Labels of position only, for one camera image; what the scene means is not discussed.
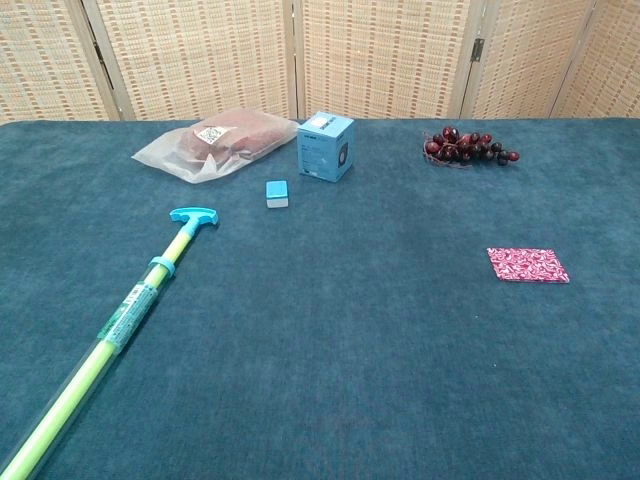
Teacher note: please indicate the dark red grape bunch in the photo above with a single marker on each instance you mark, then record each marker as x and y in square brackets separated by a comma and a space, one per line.
[470, 147]

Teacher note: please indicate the green blue water pump toy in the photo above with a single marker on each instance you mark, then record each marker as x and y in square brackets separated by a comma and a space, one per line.
[125, 305]

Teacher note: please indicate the woven bamboo folding screen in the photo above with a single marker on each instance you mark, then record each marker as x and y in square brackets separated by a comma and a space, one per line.
[200, 50]

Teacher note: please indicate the light blue cardboard box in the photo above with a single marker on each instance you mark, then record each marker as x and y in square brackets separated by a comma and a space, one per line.
[320, 150]

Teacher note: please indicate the plastic bag with red cloth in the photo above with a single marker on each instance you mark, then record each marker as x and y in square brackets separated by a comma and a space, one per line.
[220, 145]

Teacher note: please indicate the small blue white cube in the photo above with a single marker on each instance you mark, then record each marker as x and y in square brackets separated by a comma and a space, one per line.
[278, 192]

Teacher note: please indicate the black screen hinge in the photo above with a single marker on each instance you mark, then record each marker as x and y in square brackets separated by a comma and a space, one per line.
[478, 49]

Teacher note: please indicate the pink patterned rectangular block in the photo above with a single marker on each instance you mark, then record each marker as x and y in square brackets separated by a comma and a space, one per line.
[527, 265]

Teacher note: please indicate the blue table cloth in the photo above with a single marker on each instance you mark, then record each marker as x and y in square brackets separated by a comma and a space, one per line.
[320, 325]

